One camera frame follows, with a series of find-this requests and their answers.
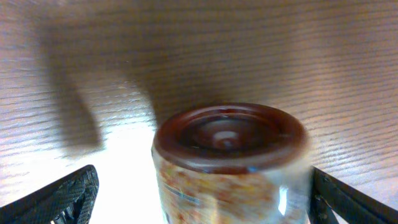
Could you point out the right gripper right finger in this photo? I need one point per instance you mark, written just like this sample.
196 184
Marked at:
330 197

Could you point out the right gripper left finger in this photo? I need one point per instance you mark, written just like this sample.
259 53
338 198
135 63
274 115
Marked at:
70 199

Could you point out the green lid jar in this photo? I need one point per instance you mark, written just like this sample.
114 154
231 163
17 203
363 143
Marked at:
233 163

